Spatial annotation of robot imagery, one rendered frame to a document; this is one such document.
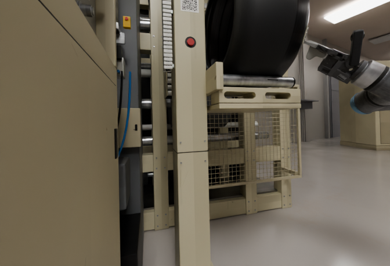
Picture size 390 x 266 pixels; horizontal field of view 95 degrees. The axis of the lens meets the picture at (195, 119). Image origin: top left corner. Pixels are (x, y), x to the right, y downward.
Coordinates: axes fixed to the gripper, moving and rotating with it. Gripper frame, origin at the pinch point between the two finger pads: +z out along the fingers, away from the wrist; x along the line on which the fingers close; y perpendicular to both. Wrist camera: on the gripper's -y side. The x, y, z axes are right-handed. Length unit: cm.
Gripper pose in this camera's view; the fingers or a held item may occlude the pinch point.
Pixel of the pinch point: (308, 41)
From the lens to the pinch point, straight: 86.3
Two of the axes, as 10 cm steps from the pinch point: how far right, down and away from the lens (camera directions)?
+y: -3.1, 7.5, 5.8
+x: 5.6, -3.4, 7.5
